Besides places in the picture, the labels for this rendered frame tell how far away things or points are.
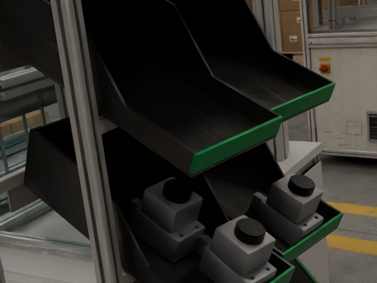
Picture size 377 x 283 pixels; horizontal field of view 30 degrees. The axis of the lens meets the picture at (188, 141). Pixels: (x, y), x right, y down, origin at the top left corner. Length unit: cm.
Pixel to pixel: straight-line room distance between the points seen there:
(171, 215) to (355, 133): 410
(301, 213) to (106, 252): 24
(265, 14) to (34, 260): 98
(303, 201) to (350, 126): 399
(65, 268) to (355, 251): 218
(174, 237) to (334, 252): 292
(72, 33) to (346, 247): 312
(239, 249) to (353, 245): 302
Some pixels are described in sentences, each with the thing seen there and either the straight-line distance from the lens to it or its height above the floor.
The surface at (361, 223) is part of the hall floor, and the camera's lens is 394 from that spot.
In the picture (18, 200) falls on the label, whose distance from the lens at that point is 85.
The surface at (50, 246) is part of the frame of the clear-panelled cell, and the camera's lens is 175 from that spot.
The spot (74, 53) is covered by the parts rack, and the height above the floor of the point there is 146.
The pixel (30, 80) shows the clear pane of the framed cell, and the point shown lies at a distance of 164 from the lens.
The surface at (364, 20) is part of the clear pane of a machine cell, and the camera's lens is 459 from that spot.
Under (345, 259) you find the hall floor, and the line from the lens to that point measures 354.
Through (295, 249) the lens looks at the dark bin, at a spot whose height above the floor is 120.
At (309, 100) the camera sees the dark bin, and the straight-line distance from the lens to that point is 79.
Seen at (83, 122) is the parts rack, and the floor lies 140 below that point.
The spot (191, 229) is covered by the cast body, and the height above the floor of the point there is 126.
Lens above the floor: 154
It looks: 15 degrees down
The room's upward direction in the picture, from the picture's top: 7 degrees counter-clockwise
